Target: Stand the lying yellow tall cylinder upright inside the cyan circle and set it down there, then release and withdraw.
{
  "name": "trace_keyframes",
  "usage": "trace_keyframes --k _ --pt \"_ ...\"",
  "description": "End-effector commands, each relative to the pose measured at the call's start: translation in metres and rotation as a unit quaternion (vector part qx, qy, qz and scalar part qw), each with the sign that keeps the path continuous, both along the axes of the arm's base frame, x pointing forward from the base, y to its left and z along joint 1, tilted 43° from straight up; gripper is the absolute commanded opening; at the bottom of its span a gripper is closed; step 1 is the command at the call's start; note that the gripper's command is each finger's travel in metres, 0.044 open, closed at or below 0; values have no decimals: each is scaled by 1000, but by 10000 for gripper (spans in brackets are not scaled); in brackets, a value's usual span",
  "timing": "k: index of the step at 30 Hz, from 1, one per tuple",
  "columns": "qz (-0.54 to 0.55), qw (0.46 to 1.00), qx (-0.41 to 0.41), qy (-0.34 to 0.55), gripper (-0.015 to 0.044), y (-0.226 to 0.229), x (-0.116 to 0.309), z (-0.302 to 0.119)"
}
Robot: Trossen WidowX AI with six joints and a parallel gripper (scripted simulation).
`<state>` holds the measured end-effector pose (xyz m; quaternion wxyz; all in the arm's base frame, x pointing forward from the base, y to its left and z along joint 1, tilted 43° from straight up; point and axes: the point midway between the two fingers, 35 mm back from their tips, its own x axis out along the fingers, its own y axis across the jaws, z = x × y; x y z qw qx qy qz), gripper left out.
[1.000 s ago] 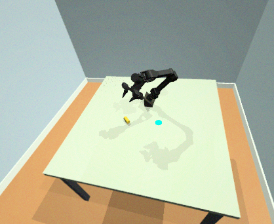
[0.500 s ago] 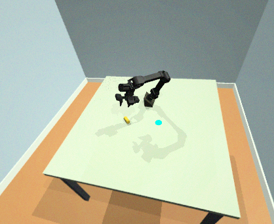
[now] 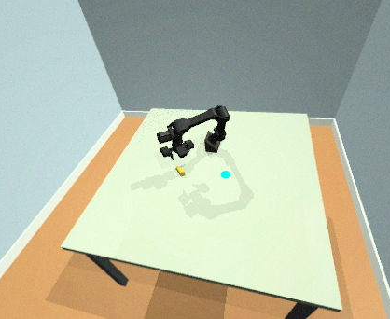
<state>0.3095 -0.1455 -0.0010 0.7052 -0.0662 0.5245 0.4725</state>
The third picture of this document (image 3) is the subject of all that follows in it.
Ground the yellow cylinder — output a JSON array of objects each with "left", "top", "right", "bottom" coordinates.
[{"left": 176, "top": 166, "right": 185, "bottom": 176}]

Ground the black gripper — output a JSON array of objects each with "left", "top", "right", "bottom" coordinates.
[{"left": 160, "top": 139, "right": 194, "bottom": 160}]

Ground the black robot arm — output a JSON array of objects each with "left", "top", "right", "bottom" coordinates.
[{"left": 157, "top": 105, "right": 230, "bottom": 158}]

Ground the cyan circle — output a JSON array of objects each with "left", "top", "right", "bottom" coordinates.
[{"left": 221, "top": 171, "right": 230, "bottom": 178}]

